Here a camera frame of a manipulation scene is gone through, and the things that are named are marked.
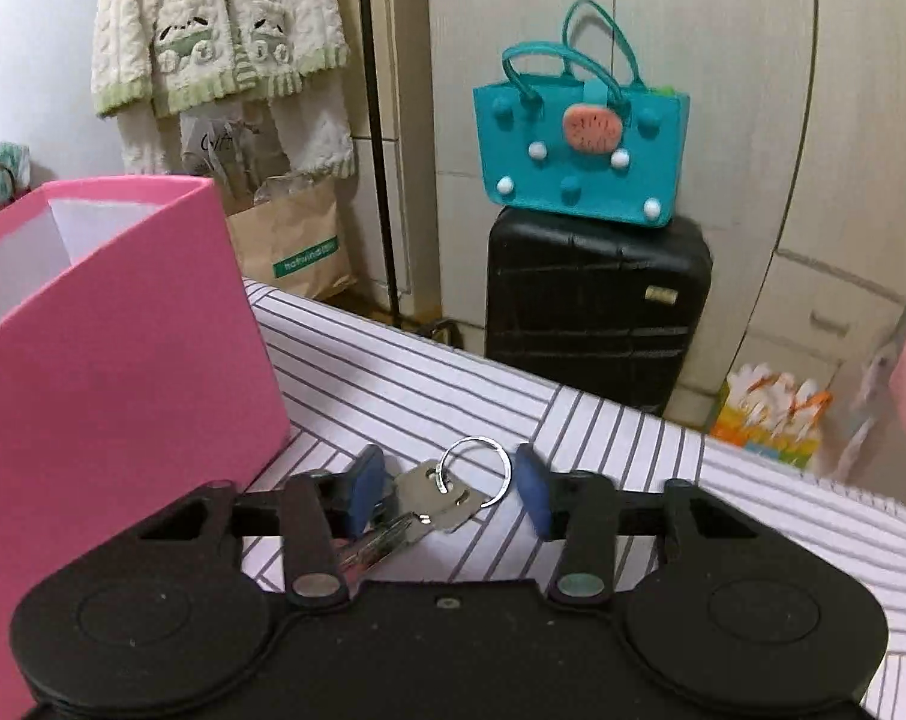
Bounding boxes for clear plastic bag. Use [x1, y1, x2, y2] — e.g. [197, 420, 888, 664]
[835, 337, 904, 482]

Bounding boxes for beige tall cabinet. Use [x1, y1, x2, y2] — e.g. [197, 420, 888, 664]
[325, 0, 443, 323]

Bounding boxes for pink cardboard box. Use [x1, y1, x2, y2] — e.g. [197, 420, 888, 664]
[0, 176, 293, 698]

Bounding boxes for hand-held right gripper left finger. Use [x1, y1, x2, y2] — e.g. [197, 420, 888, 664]
[134, 442, 389, 611]

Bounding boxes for black metal clothes rack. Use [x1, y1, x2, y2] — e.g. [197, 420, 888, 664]
[357, 0, 465, 350]

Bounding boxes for colourful snack pack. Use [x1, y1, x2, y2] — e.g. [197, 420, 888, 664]
[712, 364, 834, 472]

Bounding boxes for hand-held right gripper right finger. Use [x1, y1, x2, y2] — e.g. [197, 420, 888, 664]
[514, 441, 773, 611]

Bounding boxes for fluffy cream pajama pants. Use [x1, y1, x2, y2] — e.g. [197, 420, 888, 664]
[114, 79, 355, 179]

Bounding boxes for black hard-shell suitcase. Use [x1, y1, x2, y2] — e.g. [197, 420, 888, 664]
[485, 206, 714, 417]

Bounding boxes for crumpled clear plastic wrapper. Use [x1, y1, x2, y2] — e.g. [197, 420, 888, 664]
[179, 106, 274, 215]

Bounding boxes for light wood grain wardrobe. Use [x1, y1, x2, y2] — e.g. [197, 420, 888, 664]
[423, 0, 906, 458]

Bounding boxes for silver keys with ring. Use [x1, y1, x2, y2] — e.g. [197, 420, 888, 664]
[337, 435, 514, 582]

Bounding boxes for brown paper bag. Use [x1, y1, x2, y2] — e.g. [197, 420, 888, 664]
[224, 174, 358, 301]

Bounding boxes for white green patterned pouch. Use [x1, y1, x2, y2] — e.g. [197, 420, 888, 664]
[0, 139, 35, 220]

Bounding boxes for teal felt handbag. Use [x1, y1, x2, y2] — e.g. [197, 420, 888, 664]
[473, 0, 690, 230]

